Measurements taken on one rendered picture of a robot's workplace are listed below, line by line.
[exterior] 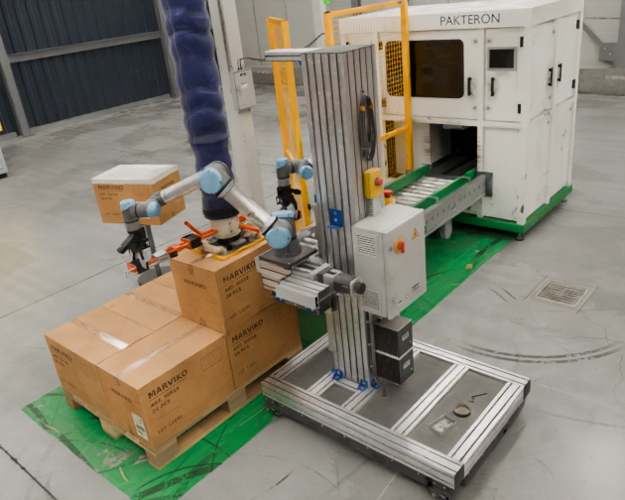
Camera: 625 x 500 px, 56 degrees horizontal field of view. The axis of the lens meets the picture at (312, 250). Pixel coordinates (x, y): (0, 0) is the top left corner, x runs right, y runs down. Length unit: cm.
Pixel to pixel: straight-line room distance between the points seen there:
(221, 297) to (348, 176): 104
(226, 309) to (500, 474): 167
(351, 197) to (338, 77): 56
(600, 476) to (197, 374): 212
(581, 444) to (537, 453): 24
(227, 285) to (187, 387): 60
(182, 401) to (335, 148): 161
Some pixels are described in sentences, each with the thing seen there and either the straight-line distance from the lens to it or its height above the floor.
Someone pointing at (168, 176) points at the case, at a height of 97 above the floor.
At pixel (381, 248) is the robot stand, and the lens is 282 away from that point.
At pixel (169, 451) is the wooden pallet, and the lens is 352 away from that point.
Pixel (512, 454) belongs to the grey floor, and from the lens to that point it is 340.
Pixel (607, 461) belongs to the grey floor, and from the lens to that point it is 346.
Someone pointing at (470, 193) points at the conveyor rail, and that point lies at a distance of 534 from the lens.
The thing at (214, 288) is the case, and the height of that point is 84.
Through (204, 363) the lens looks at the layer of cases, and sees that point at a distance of 344.
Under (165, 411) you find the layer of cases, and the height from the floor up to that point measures 32.
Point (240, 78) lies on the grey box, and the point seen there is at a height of 171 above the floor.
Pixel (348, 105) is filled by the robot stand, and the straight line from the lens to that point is 276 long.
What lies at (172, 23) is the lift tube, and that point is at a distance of 322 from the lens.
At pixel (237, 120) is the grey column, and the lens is 485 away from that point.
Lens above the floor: 232
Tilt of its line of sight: 24 degrees down
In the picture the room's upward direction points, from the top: 7 degrees counter-clockwise
